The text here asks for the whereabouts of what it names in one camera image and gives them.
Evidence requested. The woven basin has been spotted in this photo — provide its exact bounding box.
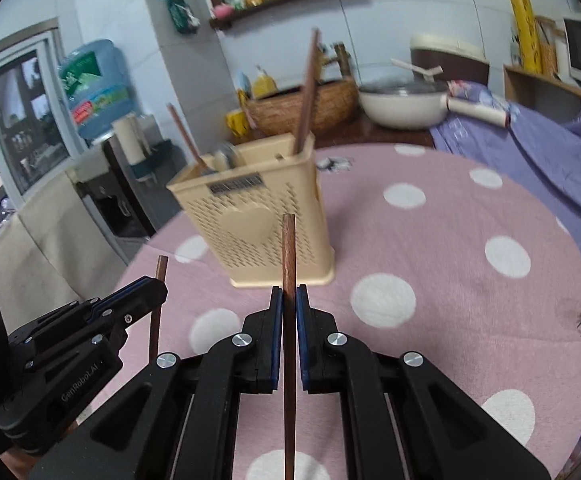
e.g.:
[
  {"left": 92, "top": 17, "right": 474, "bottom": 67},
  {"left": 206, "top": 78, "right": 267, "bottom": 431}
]
[{"left": 244, "top": 80, "right": 360, "bottom": 136}]

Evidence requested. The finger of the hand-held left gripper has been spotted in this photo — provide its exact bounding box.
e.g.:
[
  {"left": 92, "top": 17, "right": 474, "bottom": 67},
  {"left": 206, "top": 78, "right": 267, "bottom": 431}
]
[
  {"left": 8, "top": 299, "right": 138, "bottom": 361},
  {"left": 88, "top": 276, "right": 168, "bottom": 322}
]

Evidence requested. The water dispenser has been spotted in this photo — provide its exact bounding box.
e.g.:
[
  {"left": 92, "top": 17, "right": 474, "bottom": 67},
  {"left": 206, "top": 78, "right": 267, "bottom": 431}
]
[{"left": 75, "top": 137, "right": 181, "bottom": 241}]

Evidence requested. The green hanging packet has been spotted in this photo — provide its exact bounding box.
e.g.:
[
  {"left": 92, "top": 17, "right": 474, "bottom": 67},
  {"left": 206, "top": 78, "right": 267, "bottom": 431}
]
[{"left": 165, "top": 0, "right": 201, "bottom": 35}]

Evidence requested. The beige cloth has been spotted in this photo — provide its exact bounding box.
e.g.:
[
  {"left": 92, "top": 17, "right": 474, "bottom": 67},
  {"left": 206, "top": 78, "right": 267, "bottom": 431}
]
[{"left": 0, "top": 170, "right": 136, "bottom": 321}]

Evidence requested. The purple floral cloth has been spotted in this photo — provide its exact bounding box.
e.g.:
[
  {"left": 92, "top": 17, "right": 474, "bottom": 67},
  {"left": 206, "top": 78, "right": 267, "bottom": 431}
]
[{"left": 429, "top": 80, "right": 581, "bottom": 480}]

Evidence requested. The white pan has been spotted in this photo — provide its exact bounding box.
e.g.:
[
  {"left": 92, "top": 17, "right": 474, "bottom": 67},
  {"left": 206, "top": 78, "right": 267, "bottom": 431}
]
[{"left": 358, "top": 77, "right": 511, "bottom": 130}]

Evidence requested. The blue water jug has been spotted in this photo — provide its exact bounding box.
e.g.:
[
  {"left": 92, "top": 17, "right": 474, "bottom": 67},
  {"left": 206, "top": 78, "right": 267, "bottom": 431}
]
[{"left": 59, "top": 39, "right": 132, "bottom": 141}]

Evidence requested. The brown and white rice cooker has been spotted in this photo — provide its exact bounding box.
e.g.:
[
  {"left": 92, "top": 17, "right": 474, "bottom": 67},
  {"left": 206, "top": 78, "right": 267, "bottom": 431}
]
[{"left": 409, "top": 32, "right": 490, "bottom": 81}]

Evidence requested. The wooden cabinet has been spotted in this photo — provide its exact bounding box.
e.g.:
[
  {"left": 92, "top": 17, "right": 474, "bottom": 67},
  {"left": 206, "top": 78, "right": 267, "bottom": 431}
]
[{"left": 503, "top": 64, "right": 581, "bottom": 121}]

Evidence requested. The brown wooden chopstick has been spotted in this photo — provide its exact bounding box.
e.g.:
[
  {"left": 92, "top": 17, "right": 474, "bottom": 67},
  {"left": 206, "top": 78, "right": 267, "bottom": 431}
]
[
  {"left": 148, "top": 255, "right": 170, "bottom": 361},
  {"left": 280, "top": 213, "right": 297, "bottom": 480},
  {"left": 293, "top": 27, "right": 321, "bottom": 154},
  {"left": 166, "top": 102, "right": 212, "bottom": 173}
]

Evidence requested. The bamboo faucet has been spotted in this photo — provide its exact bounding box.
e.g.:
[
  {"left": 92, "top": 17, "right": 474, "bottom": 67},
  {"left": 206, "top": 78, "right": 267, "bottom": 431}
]
[{"left": 321, "top": 42, "right": 354, "bottom": 83}]

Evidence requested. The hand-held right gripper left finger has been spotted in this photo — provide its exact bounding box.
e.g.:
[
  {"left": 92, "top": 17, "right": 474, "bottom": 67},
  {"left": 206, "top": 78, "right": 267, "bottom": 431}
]
[{"left": 28, "top": 285, "right": 285, "bottom": 480}]

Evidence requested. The glass door cabinet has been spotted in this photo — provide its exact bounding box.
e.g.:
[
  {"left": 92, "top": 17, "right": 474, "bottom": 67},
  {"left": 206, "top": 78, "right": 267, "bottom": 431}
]
[{"left": 0, "top": 17, "right": 86, "bottom": 221}]

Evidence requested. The yellow box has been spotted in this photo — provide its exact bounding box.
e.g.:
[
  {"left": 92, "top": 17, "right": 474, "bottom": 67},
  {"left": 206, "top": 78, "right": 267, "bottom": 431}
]
[{"left": 226, "top": 109, "right": 251, "bottom": 143}]

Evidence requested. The yellow roll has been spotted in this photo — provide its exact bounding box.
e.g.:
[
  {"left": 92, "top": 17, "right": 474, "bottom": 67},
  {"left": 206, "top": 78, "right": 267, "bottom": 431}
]
[{"left": 508, "top": 0, "right": 542, "bottom": 73}]

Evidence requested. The white rice paddle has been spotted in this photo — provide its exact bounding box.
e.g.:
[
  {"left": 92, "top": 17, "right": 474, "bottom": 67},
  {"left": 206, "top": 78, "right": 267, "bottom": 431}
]
[{"left": 389, "top": 57, "right": 444, "bottom": 81}]

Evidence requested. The beige plastic utensil holder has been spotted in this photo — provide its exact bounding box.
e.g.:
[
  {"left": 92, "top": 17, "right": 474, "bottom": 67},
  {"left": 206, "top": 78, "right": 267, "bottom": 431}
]
[{"left": 166, "top": 131, "right": 338, "bottom": 288}]

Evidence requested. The metal spoon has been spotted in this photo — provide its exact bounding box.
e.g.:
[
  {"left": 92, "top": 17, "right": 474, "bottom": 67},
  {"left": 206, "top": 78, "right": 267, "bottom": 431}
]
[{"left": 214, "top": 142, "right": 244, "bottom": 171}]

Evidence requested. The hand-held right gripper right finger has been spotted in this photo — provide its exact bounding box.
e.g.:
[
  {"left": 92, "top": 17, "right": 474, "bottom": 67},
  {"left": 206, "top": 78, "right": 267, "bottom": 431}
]
[{"left": 295, "top": 284, "right": 551, "bottom": 480}]

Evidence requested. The yellow bottle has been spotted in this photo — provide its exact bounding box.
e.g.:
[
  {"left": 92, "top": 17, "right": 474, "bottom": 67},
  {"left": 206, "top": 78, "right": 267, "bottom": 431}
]
[{"left": 251, "top": 65, "right": 277, "bottom": 100}]

